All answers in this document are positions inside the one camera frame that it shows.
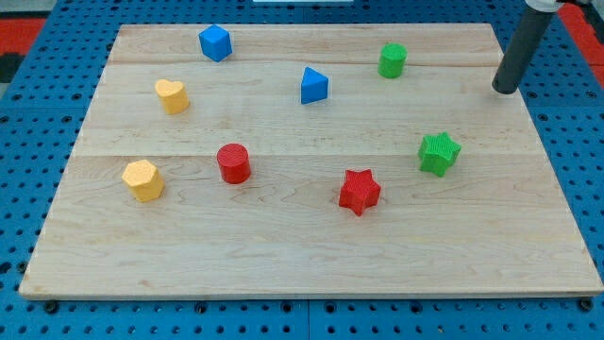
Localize red cylinder block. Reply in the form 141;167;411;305
216;144;251;184

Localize green cylinder block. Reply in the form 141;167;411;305
377;42;408;78

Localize blue cube block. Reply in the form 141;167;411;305
198;25;232;62

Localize yellow heart block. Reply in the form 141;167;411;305
155;79;190;115

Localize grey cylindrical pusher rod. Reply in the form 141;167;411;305
492;5;554;94

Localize yellow hexagon block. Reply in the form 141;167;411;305
122;160;164;202

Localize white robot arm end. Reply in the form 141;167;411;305
525;0;563;13

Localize green star block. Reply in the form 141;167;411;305
418;131;461;178

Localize wooden board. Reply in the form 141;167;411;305
19;24;603;300

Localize blue triangle block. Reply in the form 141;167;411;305
300;67;329;105

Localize red star block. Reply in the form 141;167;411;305
339;169;381;216

